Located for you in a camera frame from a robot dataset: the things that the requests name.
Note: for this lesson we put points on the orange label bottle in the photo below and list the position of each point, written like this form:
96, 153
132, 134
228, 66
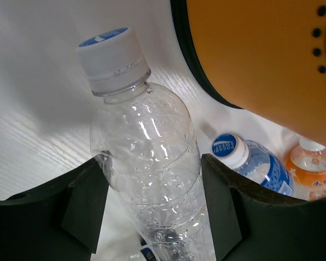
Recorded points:
306, 164

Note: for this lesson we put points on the orange cylindrical bin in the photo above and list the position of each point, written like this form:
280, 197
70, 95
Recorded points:
268, 57

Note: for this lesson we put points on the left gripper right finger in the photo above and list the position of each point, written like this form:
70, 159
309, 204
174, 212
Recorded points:
251, 222

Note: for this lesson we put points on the blue label bottle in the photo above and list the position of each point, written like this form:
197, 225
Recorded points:
253, 161

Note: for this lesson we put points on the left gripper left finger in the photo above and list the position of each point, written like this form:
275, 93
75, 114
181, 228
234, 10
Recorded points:
57, 220

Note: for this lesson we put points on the small bottle black cap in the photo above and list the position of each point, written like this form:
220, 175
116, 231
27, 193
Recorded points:
141, 251

